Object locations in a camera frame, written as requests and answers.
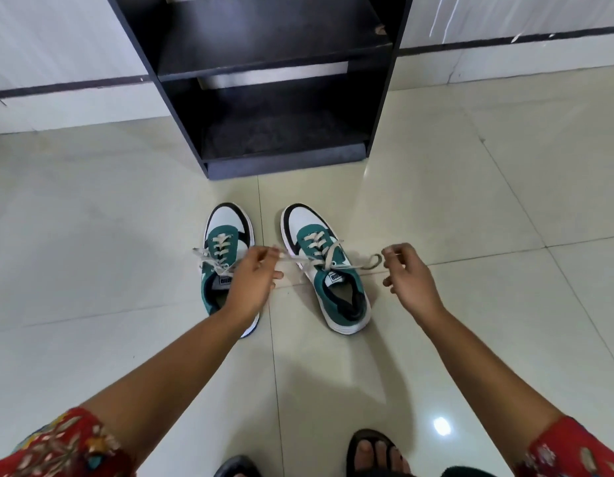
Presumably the person's left hand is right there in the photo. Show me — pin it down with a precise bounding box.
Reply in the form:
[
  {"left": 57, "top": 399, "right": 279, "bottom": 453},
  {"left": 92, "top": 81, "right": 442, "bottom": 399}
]
[{"left": 222, "top": 245, "right": 285, "bottom": 326}]

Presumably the person's right hand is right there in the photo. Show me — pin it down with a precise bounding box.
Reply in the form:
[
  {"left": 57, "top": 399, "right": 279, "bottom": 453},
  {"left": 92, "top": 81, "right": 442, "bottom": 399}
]
[{"left": 381, "top": 243, "right": 447, "bottom": 322}]

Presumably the beige shoelace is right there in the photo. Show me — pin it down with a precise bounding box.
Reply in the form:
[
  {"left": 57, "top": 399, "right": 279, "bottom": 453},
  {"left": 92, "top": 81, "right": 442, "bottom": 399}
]
[
  {"left": 276, "top": 232, "right": 385, "bottom": 272},
  {"left": 193, "top": 234, "right": 239, "bottom": 279}
]

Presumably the person's right forearm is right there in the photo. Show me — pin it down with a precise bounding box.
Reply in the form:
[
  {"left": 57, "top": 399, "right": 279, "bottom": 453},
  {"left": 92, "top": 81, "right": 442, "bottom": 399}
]
[{"left": 416, "top": 307, "right": 567, "bottom": 467}]

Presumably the person's left forearm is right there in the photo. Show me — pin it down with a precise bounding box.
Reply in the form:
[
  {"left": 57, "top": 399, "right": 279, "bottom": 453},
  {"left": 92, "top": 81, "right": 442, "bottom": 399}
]
[{"left": 81, "top": 305, "right": 260, "bottom": 467}]

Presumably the green white sneaker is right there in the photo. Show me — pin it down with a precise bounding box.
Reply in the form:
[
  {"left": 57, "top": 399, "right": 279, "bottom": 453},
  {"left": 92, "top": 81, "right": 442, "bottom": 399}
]
[
  {"left": 280, "top": 203, "right": 372, "bottom": 336},
  {"left": 202, "top": 202, "right": 261, "bottom": 339}
]

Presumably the black sandal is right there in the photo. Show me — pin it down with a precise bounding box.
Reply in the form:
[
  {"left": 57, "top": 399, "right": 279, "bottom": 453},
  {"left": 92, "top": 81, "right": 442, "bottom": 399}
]
[
  {"left": 213, "top": 455, "right": 262, "bottom": 477},
  {"left": 346, "top": 429, "right": 413, "bottom": 477}
]

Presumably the person's right foot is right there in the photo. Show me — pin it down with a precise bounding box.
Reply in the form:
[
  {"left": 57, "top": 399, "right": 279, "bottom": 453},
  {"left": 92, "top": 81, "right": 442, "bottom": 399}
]
[{"left": 356, "top": 440, "right": 406, "bottom": 476}]

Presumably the black wooden shelf unit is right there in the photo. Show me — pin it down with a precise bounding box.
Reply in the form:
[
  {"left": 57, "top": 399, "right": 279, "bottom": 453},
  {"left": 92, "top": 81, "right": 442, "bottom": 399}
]
[{"left": 104, "top": 0, "right": 416, "bottom": 181}]

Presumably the red floral right sleeve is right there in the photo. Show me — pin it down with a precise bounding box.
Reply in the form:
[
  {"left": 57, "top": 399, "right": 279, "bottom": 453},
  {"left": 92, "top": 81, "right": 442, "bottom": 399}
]
[{"left": 513, "top": 416, "right": 614, "bottom": 477}]

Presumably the red floral sleeve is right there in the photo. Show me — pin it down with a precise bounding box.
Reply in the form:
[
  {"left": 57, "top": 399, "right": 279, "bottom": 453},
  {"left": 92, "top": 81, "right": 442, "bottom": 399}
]
[
  {"left": 513, "top": 416, "right": 614, "bottom": 477},
  {"left": 0, "top": 407, "right": 137, "bottom": 477}
]

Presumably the red floral left sleeve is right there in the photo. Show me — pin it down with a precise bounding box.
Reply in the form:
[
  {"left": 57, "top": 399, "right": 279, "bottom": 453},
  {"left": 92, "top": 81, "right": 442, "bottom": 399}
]
[{"left": 0, "top": 407, "right": 137, "bottom": 477}]

